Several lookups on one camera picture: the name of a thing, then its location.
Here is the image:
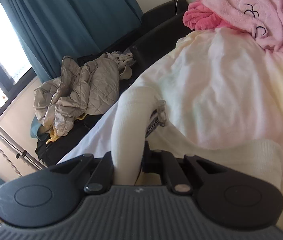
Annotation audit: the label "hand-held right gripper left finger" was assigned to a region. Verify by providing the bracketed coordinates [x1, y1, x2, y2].
[47, 152, 114, 195]

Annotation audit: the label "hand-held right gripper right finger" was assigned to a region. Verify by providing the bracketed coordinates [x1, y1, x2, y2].
[142, 141, 230, 195]

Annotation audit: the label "cream sweatpants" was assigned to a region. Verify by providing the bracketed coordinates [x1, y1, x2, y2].
[112, 86, 283, 195]

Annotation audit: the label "yellow cloth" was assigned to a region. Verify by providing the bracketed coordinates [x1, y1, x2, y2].
[46, 127, 62, 145]

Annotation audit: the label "teal cloth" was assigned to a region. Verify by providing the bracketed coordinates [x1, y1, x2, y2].
[30, 117, 55, 141]

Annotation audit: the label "beige quilted jacket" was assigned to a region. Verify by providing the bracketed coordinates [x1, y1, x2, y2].
[34, 56, 121, 137]

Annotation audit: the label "garment steamer stand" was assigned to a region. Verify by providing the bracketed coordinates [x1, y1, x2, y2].
[0, 115, 50, 178]

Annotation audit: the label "white patterned cloth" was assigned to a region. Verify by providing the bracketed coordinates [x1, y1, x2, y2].
[105, 50, 135, 68]

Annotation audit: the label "black sofa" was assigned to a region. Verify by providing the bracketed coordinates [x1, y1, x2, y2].
[35, 0, 194, 168]

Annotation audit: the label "hot pink fleece blanket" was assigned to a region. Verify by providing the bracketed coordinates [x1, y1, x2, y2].
[183, 1, 235, 31]

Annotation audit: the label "dark framed window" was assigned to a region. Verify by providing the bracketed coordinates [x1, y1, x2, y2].
[0, 0, 37, 101]

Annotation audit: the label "light pink fleece robe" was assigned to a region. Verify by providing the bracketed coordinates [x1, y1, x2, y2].
[201, 0, 283, 55]

